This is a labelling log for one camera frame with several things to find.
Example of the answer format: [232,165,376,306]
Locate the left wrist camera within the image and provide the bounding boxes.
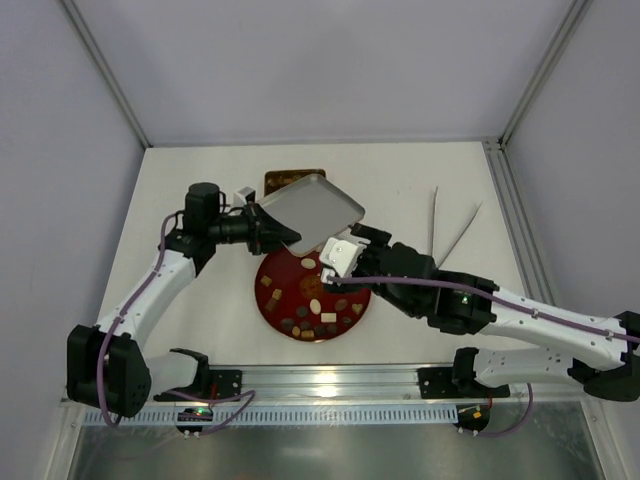
[233,187,256,206]

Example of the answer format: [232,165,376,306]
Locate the gold chocolate tin box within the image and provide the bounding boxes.
[263,169,326,196]

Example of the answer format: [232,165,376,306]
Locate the white slotted cable duct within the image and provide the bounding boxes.
[82,403,459,426]

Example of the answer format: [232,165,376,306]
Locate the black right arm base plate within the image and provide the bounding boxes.
[417,366,511,400]

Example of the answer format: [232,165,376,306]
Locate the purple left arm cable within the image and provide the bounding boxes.
[97,212,257,437]

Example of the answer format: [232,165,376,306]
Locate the tan block chocolate left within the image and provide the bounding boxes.
[265,298,278,311]

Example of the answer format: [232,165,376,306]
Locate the silver metal tweezers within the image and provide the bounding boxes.
[427,186,483,267]

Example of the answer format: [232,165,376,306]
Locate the white oval chocolate centre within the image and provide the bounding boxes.
[310,299,321,315]

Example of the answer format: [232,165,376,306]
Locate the white oval chocolate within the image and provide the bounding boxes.
[310,299,321,315]
[301,258,316,269]

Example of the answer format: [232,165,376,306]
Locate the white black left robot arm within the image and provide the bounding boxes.
[66,182,302,427]

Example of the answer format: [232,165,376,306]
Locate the round red tray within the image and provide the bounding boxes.
[254,249,371,343]

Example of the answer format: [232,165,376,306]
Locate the dark round chocolate bottom left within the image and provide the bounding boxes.
[280,318,295,331]

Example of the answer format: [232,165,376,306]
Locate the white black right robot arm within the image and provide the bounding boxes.
[350,224,639,402]

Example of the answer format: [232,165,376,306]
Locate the white bar chocolate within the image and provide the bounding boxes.
[320,313,337,324]

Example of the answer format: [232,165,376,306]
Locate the aluminium mounting rail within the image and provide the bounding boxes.
[59,360,609,405]

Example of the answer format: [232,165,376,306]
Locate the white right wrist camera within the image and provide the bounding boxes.
[319,237,365,284]

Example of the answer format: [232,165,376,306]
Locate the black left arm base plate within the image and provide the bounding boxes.
[153,369,242,402]

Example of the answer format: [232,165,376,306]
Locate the silver tin lid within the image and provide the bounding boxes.
[258,174,366,256]

